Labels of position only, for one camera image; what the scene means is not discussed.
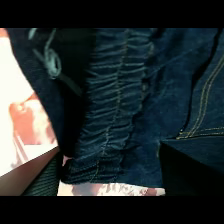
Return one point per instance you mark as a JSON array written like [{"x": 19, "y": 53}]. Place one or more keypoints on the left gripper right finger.
[{"x": 186, "y": 178}]

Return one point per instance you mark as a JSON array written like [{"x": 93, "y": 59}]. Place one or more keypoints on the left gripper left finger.
[{"x": 45, "y": 178}]

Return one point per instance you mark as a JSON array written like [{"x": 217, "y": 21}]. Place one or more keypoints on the blue jeans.
[{"x": 133, "y": 100}]

